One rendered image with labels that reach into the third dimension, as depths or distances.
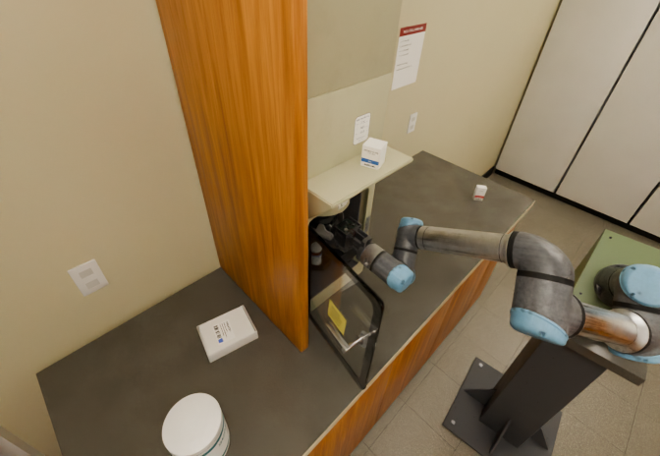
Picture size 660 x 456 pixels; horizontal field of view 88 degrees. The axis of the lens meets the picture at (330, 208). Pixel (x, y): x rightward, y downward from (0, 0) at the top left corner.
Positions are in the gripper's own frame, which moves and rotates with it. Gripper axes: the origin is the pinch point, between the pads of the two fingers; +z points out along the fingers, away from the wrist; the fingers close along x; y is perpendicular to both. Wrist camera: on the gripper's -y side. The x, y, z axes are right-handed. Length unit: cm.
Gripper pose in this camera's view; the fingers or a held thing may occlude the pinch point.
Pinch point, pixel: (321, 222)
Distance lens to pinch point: 116.2
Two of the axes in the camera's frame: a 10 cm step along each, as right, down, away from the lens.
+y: 0.8, -7.5, -6.5
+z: -7.0, -5.1, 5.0
